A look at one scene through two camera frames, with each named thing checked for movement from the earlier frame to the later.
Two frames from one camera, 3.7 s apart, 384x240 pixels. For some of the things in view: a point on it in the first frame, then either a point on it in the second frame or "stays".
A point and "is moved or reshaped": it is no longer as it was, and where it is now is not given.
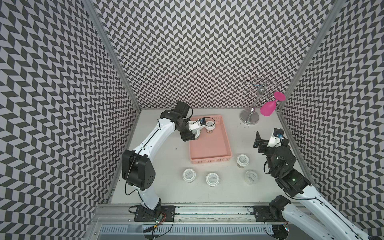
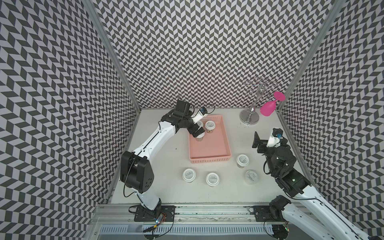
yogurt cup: x=196 y=132 is moved or reshaped
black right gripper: x=263 y=143 stays
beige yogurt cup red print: x=210 y=126 stays
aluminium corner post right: x=337 y=6 stays
